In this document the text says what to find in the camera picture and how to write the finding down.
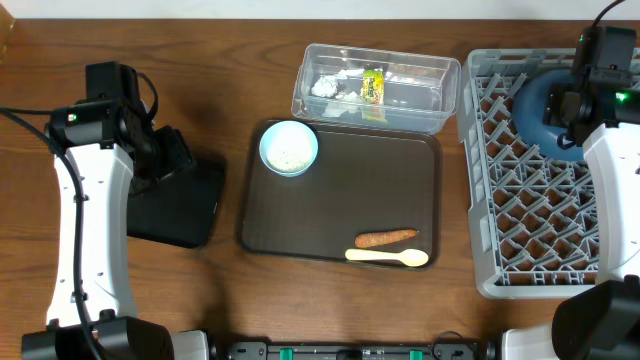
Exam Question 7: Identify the dark blue plate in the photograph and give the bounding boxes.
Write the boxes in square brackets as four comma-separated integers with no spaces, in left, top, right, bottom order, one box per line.
[511,69,584,162]

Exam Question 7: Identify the light blue rice bowl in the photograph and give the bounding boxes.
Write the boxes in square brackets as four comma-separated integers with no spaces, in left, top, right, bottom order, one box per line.
[258,120,319,177]

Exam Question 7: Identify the grey dishwasher rack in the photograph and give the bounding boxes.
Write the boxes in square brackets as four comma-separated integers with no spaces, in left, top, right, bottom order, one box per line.
[457,49,600,298]

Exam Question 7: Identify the white tissue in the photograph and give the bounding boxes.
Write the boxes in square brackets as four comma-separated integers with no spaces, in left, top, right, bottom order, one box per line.
[323,69,364,118]
[311,75,340,98]

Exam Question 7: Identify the clear plastic bin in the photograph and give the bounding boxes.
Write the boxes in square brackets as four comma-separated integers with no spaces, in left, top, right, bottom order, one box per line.
[291,44,461,134]

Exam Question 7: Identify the yellow snack wrapper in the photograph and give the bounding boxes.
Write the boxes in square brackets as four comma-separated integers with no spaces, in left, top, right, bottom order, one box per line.
[360,69,387,123]

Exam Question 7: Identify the orange carrot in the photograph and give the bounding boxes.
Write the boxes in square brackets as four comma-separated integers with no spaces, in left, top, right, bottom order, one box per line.
[354,229,418,249]

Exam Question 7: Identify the cream plastic spoon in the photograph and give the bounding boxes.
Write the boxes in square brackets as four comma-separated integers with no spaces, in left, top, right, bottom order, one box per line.
[344,248,430,267]

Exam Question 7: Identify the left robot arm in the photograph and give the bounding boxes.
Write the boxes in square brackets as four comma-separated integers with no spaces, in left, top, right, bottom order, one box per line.
[22,100,210,359]

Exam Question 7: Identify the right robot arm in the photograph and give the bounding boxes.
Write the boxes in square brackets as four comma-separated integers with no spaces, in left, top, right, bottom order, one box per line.
[500,86,639,360]

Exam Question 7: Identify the black plastic tray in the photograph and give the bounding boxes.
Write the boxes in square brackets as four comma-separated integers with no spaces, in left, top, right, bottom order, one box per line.
[127,158,226,249]

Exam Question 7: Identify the dark brown serving tray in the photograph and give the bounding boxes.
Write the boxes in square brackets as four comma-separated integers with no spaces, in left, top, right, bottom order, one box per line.
[236,120,442,266]

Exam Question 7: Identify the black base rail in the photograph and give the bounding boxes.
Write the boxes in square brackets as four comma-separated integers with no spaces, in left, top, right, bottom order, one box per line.
[216,339,499,360]

